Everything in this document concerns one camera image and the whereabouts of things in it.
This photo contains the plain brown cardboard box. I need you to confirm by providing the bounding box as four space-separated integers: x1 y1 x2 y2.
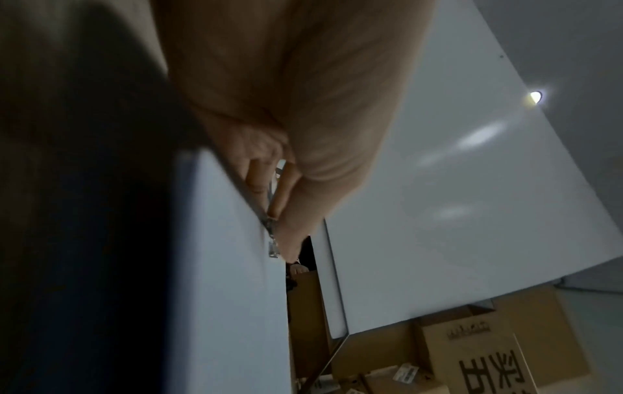
479 285 597 394

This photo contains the person's left hand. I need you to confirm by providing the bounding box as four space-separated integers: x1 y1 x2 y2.
151 0 437 266

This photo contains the grey-blue zippered bag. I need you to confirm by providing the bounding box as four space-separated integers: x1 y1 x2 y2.
0 34 294 394

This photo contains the cardboard box with black print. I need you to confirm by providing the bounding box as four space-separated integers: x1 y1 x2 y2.
413 306 542 394

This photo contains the metal table leg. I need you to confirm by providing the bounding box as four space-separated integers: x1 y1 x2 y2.
300 333 352 394

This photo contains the tall brown cardboard box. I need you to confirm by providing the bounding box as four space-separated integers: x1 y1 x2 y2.
286 269 334 380

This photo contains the bare foot with black strap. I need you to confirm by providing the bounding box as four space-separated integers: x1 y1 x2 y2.
286 260 312 290

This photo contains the small cardboard box white label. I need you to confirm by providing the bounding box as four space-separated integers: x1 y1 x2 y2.
332 363 451 394

